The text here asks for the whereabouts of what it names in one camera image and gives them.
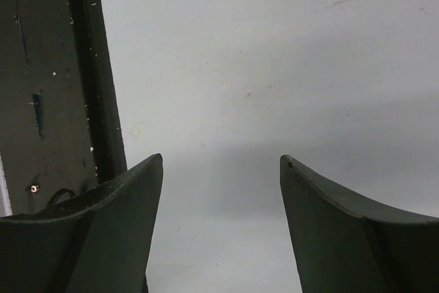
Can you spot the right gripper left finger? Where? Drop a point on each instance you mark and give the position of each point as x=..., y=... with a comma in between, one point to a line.
x=98, y=241

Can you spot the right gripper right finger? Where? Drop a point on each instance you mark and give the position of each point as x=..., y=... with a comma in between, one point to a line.
x=346, y=242

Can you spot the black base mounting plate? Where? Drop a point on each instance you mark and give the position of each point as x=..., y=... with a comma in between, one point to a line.
x=60, y=128

